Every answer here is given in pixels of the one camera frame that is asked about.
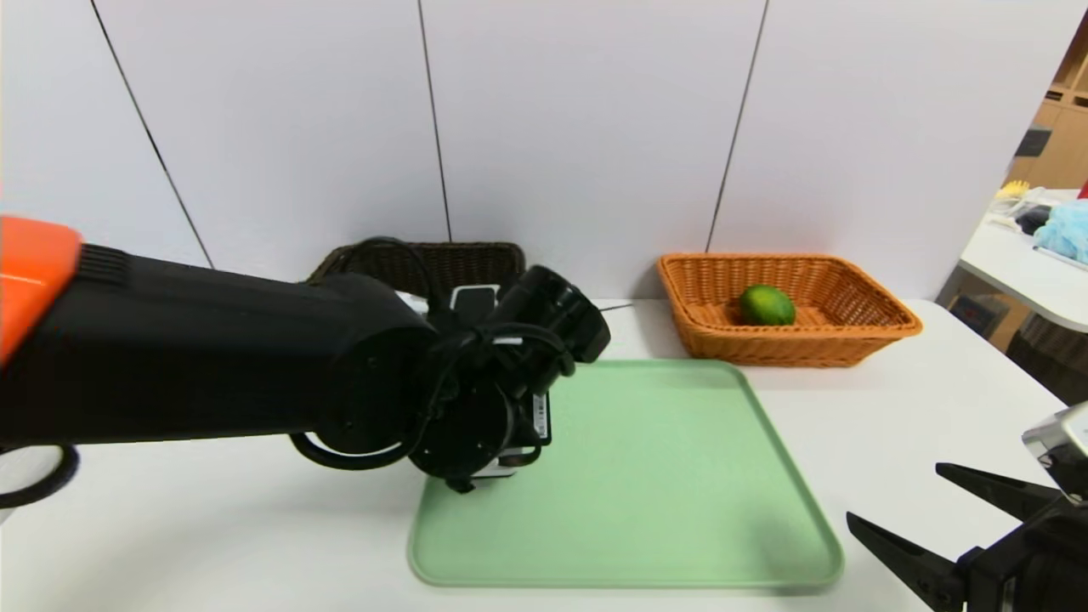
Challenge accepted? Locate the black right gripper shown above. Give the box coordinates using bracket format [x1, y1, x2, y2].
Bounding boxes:
[846, 462, 1088, 612]

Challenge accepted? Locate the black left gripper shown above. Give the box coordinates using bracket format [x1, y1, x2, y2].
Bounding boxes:
[519, 391, 553, 446]

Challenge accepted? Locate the green lime fruit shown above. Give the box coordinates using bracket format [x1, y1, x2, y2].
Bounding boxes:
[738, 283, 798, 326]

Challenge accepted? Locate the dark brown wicker basket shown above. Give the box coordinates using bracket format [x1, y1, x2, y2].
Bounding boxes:
[308, 242, 527, 300]

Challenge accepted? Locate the orange wicker basket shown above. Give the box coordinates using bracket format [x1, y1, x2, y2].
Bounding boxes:
[656, 252, 924, 369]

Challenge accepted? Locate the light green plastic tray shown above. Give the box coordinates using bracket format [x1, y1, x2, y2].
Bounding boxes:
[408, 359, 846, 588]

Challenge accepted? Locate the dark brown bin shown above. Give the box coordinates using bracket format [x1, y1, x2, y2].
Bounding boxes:
[1007, 314, 1088, 409]

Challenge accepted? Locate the wooden side table base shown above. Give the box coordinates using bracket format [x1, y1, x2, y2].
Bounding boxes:
[935, 270, 1029, 354]

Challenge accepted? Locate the white side table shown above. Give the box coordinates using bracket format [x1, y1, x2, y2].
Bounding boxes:
[958, 191, 1088, 335]

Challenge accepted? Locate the light blue fluffy cloth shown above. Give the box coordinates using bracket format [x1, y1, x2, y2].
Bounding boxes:
[1032, 201, 1088, 266]

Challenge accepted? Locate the wooden shelf unit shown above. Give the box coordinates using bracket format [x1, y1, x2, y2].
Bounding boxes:
[1005, 8, 1088, 192]

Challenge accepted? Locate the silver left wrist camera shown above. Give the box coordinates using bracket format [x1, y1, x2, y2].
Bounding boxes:
[449, 285, 501, 328]

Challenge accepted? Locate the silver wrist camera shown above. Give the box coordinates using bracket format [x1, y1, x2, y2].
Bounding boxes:
[449, 285, 501, 328]
[1023, 404, 1088, 502]

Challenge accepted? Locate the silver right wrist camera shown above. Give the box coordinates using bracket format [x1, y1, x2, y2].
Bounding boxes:
[1023, 404, 1088, 502]

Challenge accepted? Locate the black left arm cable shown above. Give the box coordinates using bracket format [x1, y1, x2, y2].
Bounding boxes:
[0, 444, 81, 509]
[347, 237, 445, 309]

